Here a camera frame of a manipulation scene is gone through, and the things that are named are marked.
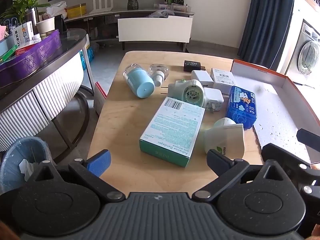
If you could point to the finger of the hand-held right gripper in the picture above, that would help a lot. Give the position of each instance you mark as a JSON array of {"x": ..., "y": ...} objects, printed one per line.
[
  {"x": 310, "y": 137},
  {"x": 275, "y": 152}
]

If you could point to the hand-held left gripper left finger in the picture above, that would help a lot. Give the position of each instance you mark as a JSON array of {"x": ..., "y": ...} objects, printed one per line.
[{"x": 100, "y": 161}]

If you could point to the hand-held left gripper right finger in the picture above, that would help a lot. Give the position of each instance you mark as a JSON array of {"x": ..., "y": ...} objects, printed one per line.
[{"x": 218, "y": 160}]

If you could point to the white plug-in device leaf logo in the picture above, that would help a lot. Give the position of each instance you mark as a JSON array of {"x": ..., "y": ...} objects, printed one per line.
[{"x": 225, "y": 140}]

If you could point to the orange rimmed cardboard box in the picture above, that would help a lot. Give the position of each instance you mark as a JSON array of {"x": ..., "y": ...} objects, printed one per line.
[{"x": 280, "y": 110}]

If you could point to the green white bandage box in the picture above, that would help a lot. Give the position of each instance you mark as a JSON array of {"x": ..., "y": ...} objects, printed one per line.
[{"x": 172, "y": 130}]

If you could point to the blue plastic box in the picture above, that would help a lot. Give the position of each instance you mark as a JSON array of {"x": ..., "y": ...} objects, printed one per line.
[{"x": 241, "y": 107}]

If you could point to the white usb charger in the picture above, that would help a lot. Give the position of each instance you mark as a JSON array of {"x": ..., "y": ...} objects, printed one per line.
[
  {"x": 215, "y": 98},
  {"x": 200, "y": 76}
]

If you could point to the white green vented plug-in device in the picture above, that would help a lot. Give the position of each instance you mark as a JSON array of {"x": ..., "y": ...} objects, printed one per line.
[{"x": 190, "y": 92}]

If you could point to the white rectangular box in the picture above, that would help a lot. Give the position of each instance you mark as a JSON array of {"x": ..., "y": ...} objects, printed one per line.
[{"x": 222, "y": 80}]

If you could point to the light blue toothpick container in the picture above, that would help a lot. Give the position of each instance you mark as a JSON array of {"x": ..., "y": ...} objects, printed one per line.
[{"x": 141, "y": 83}]

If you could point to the black usb charger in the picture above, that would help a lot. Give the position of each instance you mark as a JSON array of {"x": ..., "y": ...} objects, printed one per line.
[{"x": 191, "y": 65}]

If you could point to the clear bottle with white cap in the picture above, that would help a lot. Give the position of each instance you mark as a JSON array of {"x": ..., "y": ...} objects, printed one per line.
[{"x": 158, "y": 76}]

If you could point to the grey board with red spine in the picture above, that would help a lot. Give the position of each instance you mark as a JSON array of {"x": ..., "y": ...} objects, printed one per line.
[{"x": 101, "y": 92}]

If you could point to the blue trash bin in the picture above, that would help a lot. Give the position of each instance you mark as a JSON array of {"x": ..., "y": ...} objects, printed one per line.
[{"x": 15, "y": 160}]

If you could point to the white washing machine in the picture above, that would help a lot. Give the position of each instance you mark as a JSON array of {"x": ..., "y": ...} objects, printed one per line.
[{"x": 307, "y": 52}]

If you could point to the curved white ribbed counter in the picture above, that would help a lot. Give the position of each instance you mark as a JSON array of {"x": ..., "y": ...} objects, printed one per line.
[{"x": 50, "y": 85}]

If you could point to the blue plastic bag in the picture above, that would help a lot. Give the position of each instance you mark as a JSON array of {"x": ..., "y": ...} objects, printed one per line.
[{"x": 86, "y": 55}]

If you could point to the purple patterned box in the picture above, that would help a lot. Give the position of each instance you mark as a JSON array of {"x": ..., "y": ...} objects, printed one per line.
[{"x": 30, "y": 57}]

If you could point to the dark blue curtain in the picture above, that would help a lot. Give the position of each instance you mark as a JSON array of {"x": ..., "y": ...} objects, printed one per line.
[{"x": 265, "y": 17}]

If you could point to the red white medicine box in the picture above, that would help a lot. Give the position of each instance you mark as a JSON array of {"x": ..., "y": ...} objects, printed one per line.
[{"x": 25, "y": 49}]

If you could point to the green flat box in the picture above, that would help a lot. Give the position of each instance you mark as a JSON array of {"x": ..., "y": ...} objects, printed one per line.
[{"x": 7, "y": 53}]

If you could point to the white low tv cabinet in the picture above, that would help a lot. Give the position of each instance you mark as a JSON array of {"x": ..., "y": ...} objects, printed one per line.
[{"x": 155, "y": 30}]

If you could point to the black stand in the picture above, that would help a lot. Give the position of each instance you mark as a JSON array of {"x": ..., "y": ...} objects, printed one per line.
[{"x": 60, "y": 22}]

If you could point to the white paper cup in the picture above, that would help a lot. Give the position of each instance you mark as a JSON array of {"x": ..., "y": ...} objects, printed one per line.
[{"x": 46, "y": 26}]

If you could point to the white blue medicine box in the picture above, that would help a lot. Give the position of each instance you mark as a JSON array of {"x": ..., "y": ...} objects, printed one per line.
[{"x": 22, "y": 32}]

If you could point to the white router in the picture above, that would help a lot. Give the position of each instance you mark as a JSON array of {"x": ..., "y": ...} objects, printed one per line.
[{"x": 100, "y": 10}]

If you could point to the yellow tin box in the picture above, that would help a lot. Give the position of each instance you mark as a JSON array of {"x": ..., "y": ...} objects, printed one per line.
[{"x": 76, "y": 11}]

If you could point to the clear plastic storage box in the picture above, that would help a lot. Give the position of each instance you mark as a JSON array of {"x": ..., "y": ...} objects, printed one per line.
[{"x": 180, "y": 8}]

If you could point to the grey plastic bag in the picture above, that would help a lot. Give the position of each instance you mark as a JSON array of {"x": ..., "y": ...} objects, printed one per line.
[{"x": 160, "y": 13}]

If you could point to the white plastic bag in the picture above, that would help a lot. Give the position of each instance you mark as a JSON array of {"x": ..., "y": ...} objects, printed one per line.
[{"x": 57, "y": 8}]

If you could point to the steel tumbler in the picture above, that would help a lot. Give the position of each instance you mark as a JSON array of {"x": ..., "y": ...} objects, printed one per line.
[{"x": 32, "y": 17}]

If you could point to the green leafy plant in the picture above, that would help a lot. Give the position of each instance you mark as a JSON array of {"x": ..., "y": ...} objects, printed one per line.
[{"x": 22, "y": 5}]

